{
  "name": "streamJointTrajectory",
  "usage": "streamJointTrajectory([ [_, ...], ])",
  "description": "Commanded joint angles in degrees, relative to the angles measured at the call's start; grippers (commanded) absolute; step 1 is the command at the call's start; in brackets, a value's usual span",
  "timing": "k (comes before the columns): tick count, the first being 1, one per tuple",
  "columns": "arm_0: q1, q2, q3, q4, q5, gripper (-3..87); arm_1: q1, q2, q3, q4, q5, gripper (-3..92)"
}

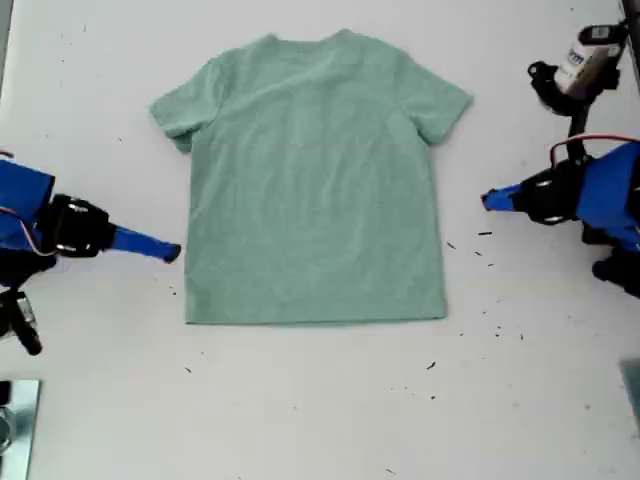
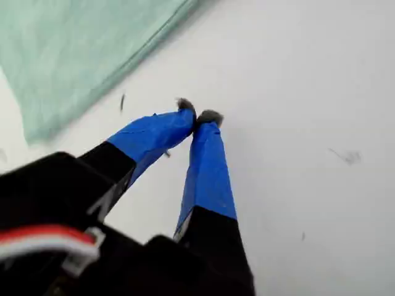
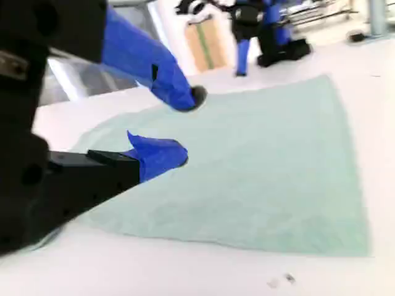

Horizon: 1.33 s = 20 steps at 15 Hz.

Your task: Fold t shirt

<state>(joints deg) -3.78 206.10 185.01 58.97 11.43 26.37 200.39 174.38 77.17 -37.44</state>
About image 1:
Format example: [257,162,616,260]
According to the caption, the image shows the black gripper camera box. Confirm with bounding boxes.
[0,289,37,344]

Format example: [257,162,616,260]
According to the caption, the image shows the large steel plate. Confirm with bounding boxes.
[0,379,42,480]

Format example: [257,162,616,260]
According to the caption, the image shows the green t-shirt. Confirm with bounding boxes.
[148,28,475,326]

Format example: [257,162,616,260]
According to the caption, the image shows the red white arm wire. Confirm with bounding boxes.
[0,204,57,258]
[549,132,640,174]

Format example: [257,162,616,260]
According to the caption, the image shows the silver gripper camera box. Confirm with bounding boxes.
[555,24,626,96]

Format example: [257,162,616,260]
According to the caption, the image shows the black camera stalk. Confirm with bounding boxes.
[527,59,622,161]
[17,322,44,357]

